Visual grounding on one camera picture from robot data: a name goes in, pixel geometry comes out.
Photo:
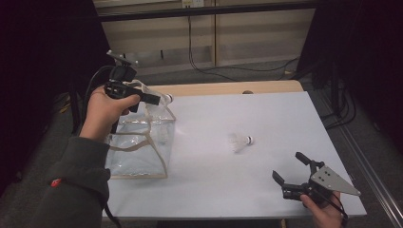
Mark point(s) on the transparent bag with beige trim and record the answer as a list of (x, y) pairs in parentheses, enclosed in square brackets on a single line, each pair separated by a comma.
[(142, 158)]

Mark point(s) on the black stand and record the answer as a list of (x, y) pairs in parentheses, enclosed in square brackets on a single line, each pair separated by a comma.
[(335, 88)]

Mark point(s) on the white feather shuttlecock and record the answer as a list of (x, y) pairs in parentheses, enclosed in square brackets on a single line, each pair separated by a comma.
[(248, 140), (169, 98)]

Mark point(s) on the white wall socket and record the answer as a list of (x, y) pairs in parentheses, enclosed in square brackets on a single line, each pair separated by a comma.
[(193, 3)]

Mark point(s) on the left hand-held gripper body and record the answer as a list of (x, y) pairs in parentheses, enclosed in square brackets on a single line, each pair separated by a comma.
[(122, 87)]

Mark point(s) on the person's right hand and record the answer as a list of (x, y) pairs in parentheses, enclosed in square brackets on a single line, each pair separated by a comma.
[(326, 217)]

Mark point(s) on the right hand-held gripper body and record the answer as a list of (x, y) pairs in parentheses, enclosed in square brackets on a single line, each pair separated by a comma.
[(329, 180)]

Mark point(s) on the person's left hand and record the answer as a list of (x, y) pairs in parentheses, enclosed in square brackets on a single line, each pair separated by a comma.
[(101, 114)]

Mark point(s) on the black curtain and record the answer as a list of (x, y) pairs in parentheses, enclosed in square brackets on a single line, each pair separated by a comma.
[(38, 47), (374, 47)]

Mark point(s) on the beige wooden cabinet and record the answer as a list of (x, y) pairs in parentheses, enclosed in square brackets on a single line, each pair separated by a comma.
[(253, 38)]

